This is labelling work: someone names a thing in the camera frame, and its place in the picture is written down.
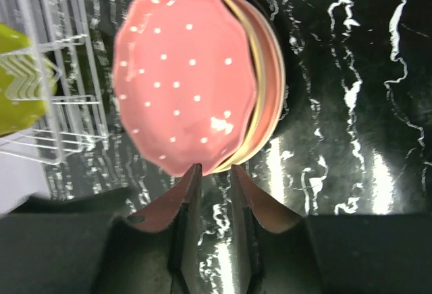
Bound pink polka dot plate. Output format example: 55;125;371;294
113;0;260;177

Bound cream pink plate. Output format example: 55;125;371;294
215;0;286;172

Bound white wire dish rack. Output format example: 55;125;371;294
1;0;109;165

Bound yellow cream plate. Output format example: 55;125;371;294
188;0;267;173

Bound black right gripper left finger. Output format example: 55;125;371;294
1;164;203;293

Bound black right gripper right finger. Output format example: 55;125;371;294
231;165;431;293

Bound green polka dot plate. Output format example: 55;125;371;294
1;24;47;136

